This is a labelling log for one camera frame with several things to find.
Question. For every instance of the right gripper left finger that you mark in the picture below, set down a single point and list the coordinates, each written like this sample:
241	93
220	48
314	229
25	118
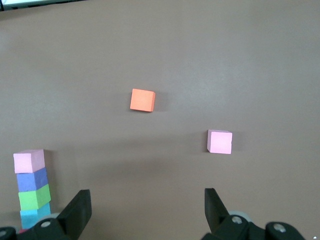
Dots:
78	212

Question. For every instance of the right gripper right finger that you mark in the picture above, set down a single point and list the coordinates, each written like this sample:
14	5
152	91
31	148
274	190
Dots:
215	212

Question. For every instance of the cyan foam block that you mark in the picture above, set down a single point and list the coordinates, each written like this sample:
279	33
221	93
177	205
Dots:
30	218

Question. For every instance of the green foam block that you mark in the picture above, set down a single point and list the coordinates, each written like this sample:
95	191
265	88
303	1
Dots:
31	200

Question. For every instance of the purple foam block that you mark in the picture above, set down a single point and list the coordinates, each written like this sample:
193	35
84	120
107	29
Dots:
30	181

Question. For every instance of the pink foam block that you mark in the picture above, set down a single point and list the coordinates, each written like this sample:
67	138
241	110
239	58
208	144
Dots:
220	142
25	162

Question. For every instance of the orange foam block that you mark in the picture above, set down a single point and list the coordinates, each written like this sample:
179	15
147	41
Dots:
142	100

